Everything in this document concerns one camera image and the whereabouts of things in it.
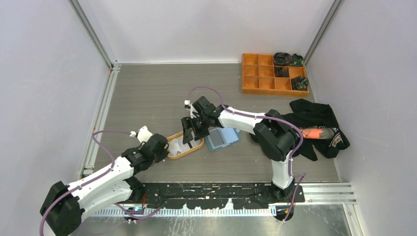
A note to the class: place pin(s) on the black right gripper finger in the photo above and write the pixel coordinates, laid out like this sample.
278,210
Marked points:
187,126
200,131

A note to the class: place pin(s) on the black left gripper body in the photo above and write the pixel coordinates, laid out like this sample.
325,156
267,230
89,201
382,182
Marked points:
159,157

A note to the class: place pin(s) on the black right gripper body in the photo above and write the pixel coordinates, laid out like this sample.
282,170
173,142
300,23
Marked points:
201,120

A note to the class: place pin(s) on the black card with gold chip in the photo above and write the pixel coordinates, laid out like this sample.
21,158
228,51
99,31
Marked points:
216,139

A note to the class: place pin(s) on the orange oval plastic tray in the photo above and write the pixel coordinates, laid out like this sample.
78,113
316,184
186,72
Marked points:
179,137

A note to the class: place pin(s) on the blue leather card holder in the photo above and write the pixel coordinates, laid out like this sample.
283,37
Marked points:
230,136

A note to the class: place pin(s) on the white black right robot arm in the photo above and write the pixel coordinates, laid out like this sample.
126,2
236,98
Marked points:
275,136

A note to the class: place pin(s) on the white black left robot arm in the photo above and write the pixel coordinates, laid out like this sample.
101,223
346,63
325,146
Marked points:
66,206

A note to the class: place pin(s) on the white striped card in tray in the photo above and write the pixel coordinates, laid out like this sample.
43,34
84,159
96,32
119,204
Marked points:
190,145

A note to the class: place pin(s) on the silver VIP card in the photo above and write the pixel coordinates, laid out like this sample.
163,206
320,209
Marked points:
174,147

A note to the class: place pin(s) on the orange compartment organizer box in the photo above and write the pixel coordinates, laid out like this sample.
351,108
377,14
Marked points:
257,77

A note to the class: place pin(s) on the black sock in compartment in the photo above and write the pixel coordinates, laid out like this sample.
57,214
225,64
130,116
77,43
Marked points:
281,71

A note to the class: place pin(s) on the dark rolled sock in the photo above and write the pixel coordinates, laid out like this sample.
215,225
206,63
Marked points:
282,59

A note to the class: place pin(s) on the green black rolled sock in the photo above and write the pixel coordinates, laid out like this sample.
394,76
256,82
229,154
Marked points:
300,83

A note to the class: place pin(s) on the green patterned rolled sock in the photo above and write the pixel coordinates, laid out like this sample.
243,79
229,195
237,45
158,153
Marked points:
298,60

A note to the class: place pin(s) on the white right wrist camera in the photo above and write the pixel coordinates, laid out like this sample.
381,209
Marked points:
189,107

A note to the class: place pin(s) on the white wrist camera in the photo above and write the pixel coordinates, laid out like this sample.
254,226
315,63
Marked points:
189,107
142,135

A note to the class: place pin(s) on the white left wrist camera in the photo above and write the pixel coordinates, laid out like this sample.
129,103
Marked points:
142,135

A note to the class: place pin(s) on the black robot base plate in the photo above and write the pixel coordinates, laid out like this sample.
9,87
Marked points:
244,195

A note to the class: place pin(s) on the aluminium frame rail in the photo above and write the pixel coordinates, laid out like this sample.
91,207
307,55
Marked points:
315,194

